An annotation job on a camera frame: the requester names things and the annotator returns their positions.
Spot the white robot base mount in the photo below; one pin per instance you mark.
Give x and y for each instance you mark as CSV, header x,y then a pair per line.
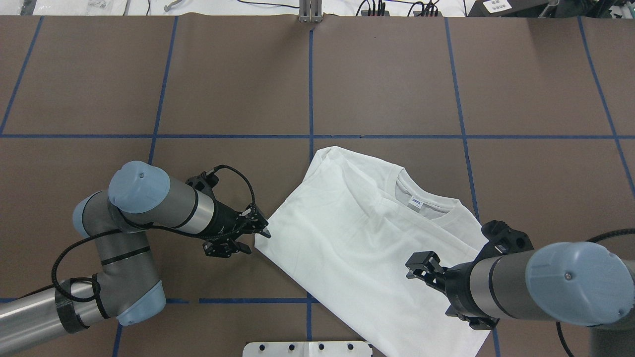
x,y
309,349

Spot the white label paper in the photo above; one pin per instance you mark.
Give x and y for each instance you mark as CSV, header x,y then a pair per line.
x,y
496,6

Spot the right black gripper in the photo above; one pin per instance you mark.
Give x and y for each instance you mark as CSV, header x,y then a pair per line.
x,y
459,286

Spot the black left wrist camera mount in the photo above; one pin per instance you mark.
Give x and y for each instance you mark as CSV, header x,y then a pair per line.
x,y
204,183

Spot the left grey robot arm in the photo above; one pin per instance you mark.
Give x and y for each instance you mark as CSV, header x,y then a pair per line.
x,y
129,288

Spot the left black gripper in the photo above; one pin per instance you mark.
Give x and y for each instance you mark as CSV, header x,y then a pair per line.
x,y
224,222

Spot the grey camera mast bracket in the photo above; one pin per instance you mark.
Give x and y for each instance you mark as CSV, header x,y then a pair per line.
x,y
310,11

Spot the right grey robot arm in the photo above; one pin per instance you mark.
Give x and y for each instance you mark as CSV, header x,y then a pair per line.
x,y
579,283

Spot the white long-sleeve printed shirt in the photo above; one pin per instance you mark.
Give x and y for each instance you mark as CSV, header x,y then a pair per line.
x,y
345,235

